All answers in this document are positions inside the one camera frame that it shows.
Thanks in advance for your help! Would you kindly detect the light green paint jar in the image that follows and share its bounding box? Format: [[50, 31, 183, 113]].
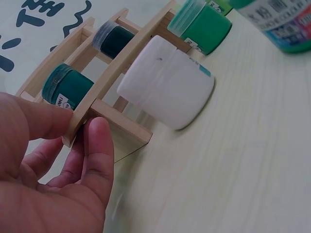
[[205, 0, 234, 17]]

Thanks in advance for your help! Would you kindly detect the person's left hand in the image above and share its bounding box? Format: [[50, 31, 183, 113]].
[[0, 92, 115, 233]]

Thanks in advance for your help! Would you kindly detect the white paint jar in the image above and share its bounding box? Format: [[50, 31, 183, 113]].
[[117, 34, 216, 131]]

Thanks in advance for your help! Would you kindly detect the light wooden rack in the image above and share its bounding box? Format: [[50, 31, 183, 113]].
[[15, 0, 207, 164]]

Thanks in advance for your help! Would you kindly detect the green bottle with colourful label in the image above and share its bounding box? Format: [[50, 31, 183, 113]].
[[229, 0, 311, 54]]

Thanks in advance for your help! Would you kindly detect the dark green paint jar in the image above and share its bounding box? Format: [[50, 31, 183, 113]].
[[92, 20, 136, 60]]

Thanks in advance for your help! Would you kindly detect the teal paint jar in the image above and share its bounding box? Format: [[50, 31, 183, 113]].
[[41, 63, 95, 111]]

